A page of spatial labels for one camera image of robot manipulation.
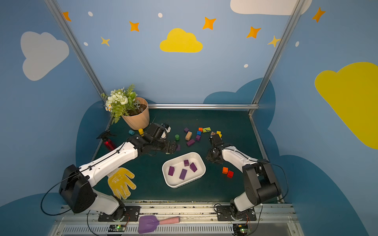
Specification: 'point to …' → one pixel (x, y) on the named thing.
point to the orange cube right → (225, 170)
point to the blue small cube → (199, 132)
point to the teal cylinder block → (131, 132)
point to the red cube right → (230, 174)
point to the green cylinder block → (177, 137)
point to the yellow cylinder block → (141, 132)
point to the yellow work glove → (118, 183)
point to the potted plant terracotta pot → (133, 109)
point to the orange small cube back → (200, 129)
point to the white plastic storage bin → (183, 162)
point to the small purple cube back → (186, 130)
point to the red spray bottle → (108, 142)
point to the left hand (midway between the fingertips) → (173, 144)
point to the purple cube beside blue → (198, 137)
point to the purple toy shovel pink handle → (147, 223)
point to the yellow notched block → (219, 132)
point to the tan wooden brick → (188, 135)
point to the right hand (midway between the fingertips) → (213, 156)
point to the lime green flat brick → (205, 130)
